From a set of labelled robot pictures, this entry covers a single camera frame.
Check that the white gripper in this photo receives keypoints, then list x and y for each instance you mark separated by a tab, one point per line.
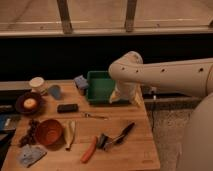
127	91

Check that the light blue towel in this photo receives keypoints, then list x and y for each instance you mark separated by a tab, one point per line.
30	155

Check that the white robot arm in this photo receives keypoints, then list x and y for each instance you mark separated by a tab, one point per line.
189	77

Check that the green plastic tray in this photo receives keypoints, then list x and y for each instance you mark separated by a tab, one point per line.
100	87

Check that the metal fork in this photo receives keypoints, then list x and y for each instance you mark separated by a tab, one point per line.
88	115

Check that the black binder clip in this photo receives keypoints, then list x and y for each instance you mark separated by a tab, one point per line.
102	141

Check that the yellow banana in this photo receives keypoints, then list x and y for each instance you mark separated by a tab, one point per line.
69	133

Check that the black rectangular box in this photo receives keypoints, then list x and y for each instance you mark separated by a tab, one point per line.
66	108

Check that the blue plastic cup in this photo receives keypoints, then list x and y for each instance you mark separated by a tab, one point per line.
55	92

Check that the orange carrot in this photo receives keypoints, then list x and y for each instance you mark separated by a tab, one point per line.
89	152

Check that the orange bowl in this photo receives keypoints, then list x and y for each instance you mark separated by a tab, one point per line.
48	132

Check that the white ceramic mug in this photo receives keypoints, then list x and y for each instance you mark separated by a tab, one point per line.
38	85

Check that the yellow apple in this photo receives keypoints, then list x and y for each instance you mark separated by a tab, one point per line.
30	103

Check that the dark brown plate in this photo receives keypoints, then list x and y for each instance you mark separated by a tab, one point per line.
19	103

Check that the dark grape bunch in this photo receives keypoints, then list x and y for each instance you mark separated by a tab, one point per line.
29	138

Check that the blue book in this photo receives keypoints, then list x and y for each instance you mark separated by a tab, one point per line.
9	122

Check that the black handled brush tool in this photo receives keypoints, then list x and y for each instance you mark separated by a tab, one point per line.
120	138

